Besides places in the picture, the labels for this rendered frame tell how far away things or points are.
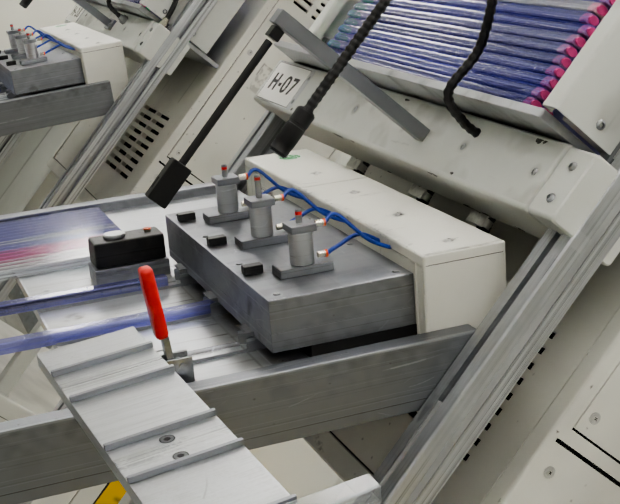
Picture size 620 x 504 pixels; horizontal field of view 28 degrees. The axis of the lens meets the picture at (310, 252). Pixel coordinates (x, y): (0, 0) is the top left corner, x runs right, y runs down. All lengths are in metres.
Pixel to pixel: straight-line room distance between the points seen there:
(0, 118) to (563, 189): 1.51
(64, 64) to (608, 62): 1.52
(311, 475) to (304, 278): 2.90
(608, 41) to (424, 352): 0.30
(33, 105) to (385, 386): 1.45
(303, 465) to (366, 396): 2.98
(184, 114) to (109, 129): 0.17
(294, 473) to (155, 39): 2.00
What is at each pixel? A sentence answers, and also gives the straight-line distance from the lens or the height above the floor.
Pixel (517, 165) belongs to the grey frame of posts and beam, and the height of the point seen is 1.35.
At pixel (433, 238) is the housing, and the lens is 1.12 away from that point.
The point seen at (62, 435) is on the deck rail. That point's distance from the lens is 0.99.
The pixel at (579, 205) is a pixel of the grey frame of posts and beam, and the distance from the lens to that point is 1.06.
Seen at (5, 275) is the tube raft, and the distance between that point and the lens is 1.40.
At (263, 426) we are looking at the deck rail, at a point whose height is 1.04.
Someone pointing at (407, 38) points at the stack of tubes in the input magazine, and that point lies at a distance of 1.39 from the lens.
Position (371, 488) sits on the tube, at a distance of 0.66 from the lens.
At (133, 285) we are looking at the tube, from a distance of 1.30.
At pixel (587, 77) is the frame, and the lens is 1.07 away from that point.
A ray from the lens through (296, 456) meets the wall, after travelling 4.09.
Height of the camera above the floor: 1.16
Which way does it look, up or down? 1 degrees up
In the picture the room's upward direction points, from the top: 35 degrees clockwise
